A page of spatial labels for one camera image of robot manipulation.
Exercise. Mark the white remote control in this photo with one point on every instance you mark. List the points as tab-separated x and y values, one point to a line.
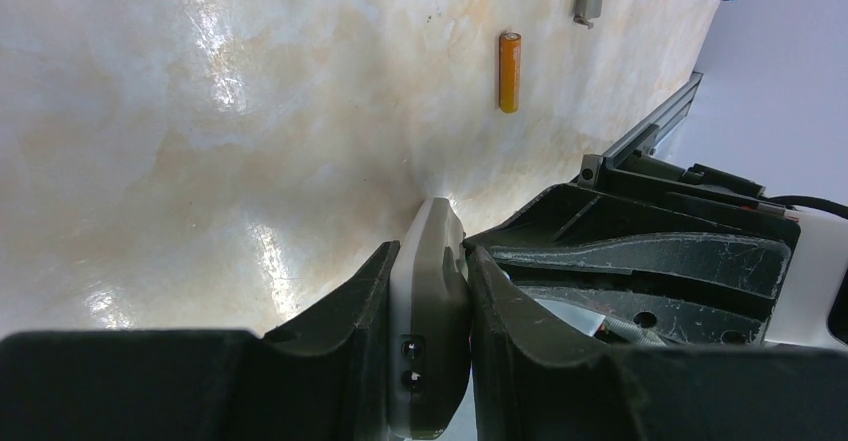
430	318

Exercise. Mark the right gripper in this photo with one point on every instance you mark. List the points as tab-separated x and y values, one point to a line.
690	270

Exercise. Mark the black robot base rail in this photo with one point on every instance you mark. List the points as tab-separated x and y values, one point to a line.
630	167

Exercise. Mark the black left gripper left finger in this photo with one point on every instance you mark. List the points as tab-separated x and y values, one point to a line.
319	376

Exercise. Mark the orange battery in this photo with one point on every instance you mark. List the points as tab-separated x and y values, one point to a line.
510	44

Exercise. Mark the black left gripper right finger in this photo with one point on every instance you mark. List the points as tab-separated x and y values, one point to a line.
537	378

